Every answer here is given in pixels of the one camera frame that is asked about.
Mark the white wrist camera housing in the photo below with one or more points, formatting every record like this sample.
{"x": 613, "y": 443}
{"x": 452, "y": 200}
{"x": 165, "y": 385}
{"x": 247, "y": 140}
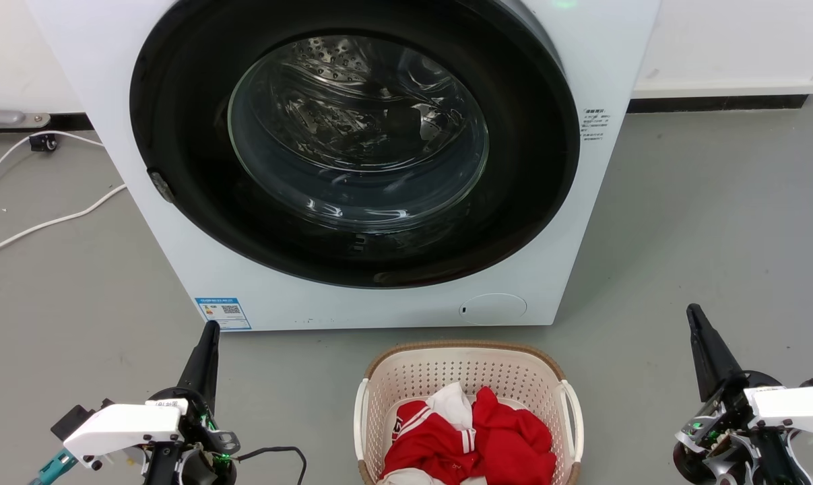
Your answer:
{"x": 126, "y": 428}
{"x": 797, "y": 404}

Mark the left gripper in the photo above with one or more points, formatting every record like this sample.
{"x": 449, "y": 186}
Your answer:
{"x": 201, "y": 465}

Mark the black caster wheel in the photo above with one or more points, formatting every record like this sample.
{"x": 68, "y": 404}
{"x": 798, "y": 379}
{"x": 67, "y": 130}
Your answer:
{"x": 44, "y": 142}

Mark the blue energy label sticker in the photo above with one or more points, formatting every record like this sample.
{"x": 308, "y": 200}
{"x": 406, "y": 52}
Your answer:
{"x": 223, "y": 313}

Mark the grey metal bracket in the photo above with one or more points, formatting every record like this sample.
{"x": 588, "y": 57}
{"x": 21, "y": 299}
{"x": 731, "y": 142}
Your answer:
{"x": 9, "y": 118}

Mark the black baseboard strip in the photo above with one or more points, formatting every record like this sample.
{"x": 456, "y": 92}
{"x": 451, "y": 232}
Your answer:
{"x": 716, "y": 103}

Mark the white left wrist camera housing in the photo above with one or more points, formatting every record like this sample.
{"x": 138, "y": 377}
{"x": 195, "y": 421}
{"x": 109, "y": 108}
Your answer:
{"x": 126, "y": 428}

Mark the red garment with white stripes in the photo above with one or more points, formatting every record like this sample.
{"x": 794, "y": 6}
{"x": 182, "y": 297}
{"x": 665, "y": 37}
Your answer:
{"x": 507, "y": 438}

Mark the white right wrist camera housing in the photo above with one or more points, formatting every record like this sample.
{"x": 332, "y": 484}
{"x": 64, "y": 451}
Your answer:
{"x": 797, "y": 404}

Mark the beige plastic laundry basket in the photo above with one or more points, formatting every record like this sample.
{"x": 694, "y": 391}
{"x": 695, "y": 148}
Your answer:
{"x": 446, "y": 367}

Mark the round white filter cover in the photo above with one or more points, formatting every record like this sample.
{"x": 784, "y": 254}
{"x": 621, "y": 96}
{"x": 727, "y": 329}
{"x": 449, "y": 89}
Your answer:
{"x": 492, "y": 309}

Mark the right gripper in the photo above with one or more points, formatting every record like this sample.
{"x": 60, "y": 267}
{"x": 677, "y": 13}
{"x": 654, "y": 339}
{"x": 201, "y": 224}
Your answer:
{"x": 729, "y": 431}

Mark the black round washer door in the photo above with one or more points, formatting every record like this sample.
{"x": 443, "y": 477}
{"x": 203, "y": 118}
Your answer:
{"x": 527, "y": 168}

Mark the white front-loading washing machine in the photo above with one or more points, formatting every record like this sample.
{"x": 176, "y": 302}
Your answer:
{"x": 601, "y": 60}

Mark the small printed text sticker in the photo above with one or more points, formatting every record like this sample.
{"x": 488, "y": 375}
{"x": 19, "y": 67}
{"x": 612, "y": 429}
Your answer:
{"x": 594, "y": 124}

